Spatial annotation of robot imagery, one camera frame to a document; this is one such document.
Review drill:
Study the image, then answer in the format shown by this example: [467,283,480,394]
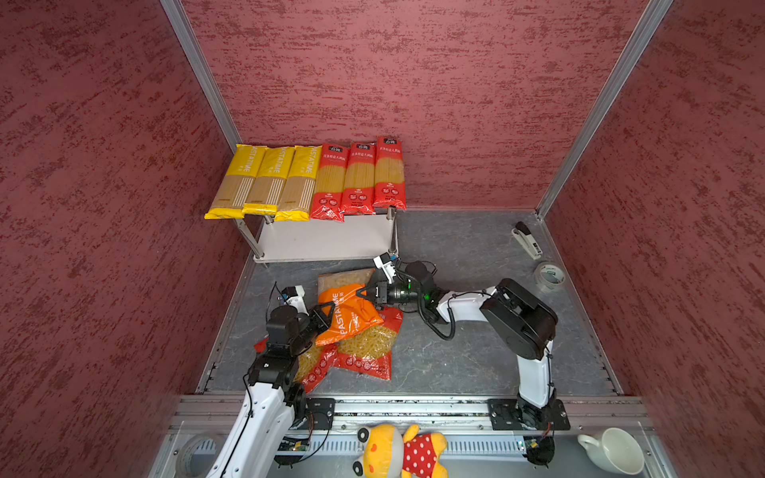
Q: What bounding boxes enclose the white black stapler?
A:
[512,221,543,260]

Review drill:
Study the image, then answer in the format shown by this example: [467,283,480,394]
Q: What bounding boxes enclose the red spaghetti pack large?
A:
[310,143,349,222]

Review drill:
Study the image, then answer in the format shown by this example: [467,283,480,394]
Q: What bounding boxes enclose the grey tape roll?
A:
[533,262,567,291]

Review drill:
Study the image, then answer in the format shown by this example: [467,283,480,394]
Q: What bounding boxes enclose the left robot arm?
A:
[207,303,334,477]

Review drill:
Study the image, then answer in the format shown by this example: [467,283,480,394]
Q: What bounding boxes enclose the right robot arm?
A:
[356,255,558,430]

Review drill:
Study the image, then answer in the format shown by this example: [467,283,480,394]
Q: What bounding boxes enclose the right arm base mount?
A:
[487,398,571,431]

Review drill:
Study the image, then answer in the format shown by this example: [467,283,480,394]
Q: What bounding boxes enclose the orange pasta bag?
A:
[315,269,384,347]

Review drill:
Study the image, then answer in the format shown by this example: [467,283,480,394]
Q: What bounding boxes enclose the white ceramic cup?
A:
[577,427,645,476]

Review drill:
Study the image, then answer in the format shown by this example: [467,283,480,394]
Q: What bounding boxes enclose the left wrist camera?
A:
[280,285,308,315]

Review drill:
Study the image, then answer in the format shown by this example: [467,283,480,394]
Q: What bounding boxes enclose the yellow plush toy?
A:
[353,424,448,478]

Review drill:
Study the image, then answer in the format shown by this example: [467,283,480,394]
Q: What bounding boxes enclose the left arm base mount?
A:
[290,398,337,431]

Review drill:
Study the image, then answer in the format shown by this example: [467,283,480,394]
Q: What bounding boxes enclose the clear tape roll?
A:
[175,433,225,478]

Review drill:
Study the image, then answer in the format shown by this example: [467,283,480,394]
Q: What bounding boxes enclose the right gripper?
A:
[357,280,424,305]

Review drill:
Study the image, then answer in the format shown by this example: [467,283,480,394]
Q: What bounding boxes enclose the red macaroni bag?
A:
[244,338,337,396]
[335,308,404,380]

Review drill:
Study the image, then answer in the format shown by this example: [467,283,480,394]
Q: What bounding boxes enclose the white two-tier shelf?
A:
[234,208,398,264]

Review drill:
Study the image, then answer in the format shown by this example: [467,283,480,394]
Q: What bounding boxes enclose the yellow spaghetti pack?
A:
[243,147,296,215]
[275,147,322,221]
[204,145,268,220]

